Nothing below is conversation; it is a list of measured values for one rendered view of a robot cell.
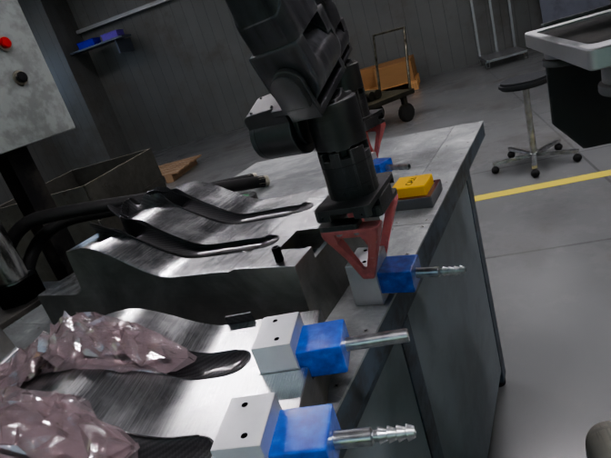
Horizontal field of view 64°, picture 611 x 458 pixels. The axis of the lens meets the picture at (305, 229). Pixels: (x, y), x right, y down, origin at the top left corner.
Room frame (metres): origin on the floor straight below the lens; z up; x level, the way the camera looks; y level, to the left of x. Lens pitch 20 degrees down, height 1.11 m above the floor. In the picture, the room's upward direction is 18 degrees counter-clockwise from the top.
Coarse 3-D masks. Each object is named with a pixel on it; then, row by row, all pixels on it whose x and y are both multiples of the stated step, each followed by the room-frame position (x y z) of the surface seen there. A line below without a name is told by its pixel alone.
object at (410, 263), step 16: (384, 256) 0.54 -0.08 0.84; (400, 256) 0.53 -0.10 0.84; (416, 256) 0.52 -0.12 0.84; (352, 272) 0.52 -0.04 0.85; (384, 272) 0.51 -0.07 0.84; (400, 272) 0.50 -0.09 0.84; (416, 272) 0.50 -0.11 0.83; (432, 272) 0.49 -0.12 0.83; (448, 272) 0.48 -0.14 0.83; (464, 272) 0.48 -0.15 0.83; (352, 288) 0.52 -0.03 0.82; (368, 288) 0.51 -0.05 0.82; (384, 288) 0.51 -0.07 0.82; (400, 288) 0.50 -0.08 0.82; (368, 304) 0.52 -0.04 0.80
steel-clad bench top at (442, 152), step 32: (448, 128) 1.23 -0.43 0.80; (288, 160) 1.45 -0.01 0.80; (416, 160) 1.04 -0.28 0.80; (448, 160) 0.97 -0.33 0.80; (256, 192) 1.20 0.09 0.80; (288, 192) 1.11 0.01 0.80; (416, 224) 0.70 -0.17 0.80; (32, 320) 0.81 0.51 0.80; (352, 320) 0.50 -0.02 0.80; (352, 352) 0.44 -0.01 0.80
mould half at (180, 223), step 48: (192, 192) 0.83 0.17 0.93; (96, 240) 0.69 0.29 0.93; (192, 240) 0.69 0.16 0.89; (48, 288) 0.77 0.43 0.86; (96, 288) 0.67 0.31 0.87; (144, 288) 0.62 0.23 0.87; (192, 288) 0.58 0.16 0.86; (240, 288) 0.54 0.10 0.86; (288, 288) 0.50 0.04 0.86; (336, 288) 0.55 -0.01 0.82
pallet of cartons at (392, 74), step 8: (408, 56) 7.84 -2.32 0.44; (384, 64) 7.92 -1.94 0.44; (392, 64) 7.50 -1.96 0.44; (400, 64) 7.36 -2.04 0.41; (360, 72) 7.97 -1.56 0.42; (368, 72) 7.93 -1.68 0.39; (384, 72) 7.44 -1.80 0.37; (392, 72) 7.41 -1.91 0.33; (400, 72) 7.37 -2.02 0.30; (416, 72) 7.98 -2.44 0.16; (368, 80) 7.94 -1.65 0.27; (376, 80) 7.49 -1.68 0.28; (384, 80) 7.45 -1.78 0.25; (392, 80) 7.42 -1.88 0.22; (400, 80) 7.38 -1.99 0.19; (416, 80) 7.30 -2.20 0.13; (368, 88) 7.95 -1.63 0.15; (376, 88) 7.68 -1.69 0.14; (384, 88) 7.46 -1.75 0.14; (392, 88) 8.10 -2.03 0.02; (400, 88) 7.77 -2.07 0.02; (416, 88) 7.30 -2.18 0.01
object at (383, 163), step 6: (372, 156) 1.01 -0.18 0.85; (378, 162) 0.97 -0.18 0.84; (384, 162) 0.97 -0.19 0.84; (390, 162) 0.98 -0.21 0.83; (378, 168) 0.96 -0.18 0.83; (384, 168) 0.96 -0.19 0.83; (390, 168) 0.95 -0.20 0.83; (396, 168) 0.94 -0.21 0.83; (402, 168) 0.93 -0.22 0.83; (408, 168) 0.93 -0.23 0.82
